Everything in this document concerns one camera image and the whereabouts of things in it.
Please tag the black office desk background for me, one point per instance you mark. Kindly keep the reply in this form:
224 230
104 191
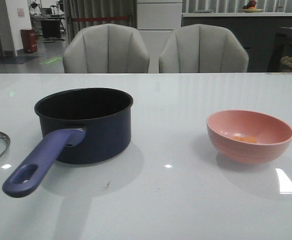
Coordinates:
51 28

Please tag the grey upholstered chair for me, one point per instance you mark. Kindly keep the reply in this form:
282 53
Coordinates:
201 48
106 49

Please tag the dark blue saucepan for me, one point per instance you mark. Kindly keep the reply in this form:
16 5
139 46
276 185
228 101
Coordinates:
79 126

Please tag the white cabinet behind chairs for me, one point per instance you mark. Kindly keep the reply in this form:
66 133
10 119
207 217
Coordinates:
155 20

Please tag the red trash bin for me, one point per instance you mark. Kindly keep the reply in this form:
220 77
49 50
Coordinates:
29 41

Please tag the orange ham slices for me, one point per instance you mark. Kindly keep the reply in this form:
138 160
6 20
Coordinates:
246 139

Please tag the grey counter cabinet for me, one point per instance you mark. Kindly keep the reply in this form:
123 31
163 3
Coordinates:
255 31

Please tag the right grey upholstered chair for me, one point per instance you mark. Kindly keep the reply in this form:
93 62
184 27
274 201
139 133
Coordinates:
201 48

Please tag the left grey upholstered chair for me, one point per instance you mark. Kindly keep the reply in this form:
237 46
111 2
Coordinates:
106 49

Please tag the fruit plate on counter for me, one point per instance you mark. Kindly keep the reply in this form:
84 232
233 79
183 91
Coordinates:
251 7

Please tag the pink bowl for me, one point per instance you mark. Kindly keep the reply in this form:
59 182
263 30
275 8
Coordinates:
272 134

